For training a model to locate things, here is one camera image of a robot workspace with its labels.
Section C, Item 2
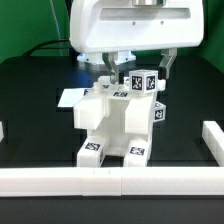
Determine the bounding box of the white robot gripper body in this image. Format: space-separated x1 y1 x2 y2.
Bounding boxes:
70 0 204 53

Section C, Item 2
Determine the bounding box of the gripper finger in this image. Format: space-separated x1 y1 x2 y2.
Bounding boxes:
102 52 124 84
159 48 177 79

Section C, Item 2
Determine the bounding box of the small white tagged cube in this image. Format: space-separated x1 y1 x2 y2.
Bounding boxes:
129 70 158 94
154 101 166 122

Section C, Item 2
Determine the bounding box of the white chair seat part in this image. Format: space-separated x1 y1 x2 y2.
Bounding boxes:
98 91 155 157

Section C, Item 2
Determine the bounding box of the white chair back frame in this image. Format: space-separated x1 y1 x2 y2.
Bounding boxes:
73 70 166 135

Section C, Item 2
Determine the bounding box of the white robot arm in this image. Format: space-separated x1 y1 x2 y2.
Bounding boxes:
70 0 204 83

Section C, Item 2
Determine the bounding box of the white marker base plate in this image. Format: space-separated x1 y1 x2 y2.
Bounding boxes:
57 88 90 108

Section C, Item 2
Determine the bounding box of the black cable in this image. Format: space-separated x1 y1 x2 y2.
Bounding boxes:
21 39 72 58

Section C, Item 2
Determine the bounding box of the white right obstacle wall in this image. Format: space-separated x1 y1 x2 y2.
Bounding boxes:
202 121 224 167

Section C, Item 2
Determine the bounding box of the white obstacle wall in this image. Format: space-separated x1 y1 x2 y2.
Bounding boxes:
202 121 224 167
0 121 4 142
0 167 224 197

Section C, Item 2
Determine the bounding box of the white front obstacle wall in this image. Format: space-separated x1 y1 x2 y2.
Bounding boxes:
0 167 224 197

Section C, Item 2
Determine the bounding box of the white left obstacle wall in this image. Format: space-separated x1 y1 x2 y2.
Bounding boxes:
0 121 4 142

